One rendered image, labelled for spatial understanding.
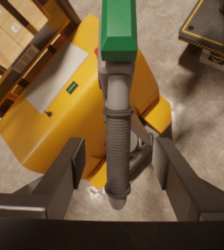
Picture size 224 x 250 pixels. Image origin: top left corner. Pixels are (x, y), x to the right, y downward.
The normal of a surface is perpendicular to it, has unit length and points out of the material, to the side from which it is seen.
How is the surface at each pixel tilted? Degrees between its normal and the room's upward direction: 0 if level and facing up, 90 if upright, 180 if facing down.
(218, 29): 0
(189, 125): 0
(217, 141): 0
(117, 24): 16
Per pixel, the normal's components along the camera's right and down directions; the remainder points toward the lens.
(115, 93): -0.29, 0.25
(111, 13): -0.03, -0.22
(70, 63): -0.30, -0.21
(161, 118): -0.02, 0.04
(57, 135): 0.28, 0.29
